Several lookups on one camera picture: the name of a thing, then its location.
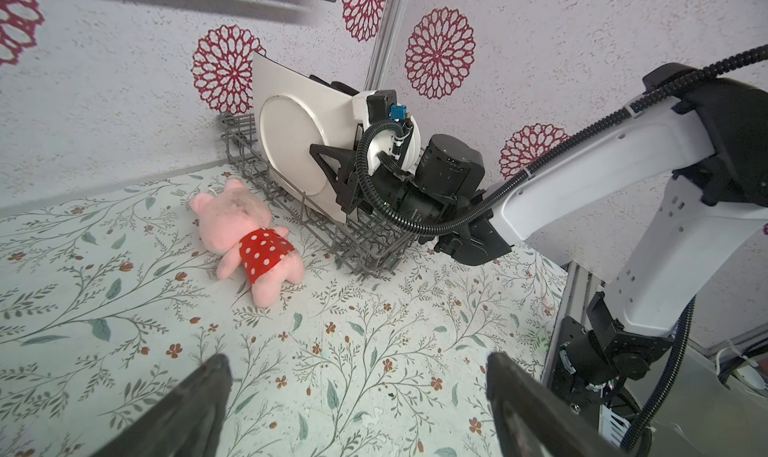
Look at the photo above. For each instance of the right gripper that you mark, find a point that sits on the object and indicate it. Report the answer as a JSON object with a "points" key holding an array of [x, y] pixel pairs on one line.
{"points": [[432, 194]]}

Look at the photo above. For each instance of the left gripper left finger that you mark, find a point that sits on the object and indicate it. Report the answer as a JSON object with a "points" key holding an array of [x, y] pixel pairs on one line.
{"points": [[186, 422]]}

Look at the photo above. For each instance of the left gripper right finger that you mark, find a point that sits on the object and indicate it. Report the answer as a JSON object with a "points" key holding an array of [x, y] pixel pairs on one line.
{"points": [[531, 421]]}

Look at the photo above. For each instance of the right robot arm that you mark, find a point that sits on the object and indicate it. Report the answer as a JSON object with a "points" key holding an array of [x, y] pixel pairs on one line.
{"points": [[657, 195]]}

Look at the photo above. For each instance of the pink plush pig toy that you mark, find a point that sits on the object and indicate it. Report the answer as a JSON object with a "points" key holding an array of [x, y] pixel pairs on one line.
{"points": [[236, 225]]}

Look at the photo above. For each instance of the grey wire dish rack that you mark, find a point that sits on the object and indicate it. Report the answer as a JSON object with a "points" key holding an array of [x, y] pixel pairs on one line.
{"points": [[367, 245]]}

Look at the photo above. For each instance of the aluminium mounting rail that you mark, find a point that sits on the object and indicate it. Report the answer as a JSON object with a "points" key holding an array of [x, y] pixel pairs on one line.
{"points": [[581, 286]]}

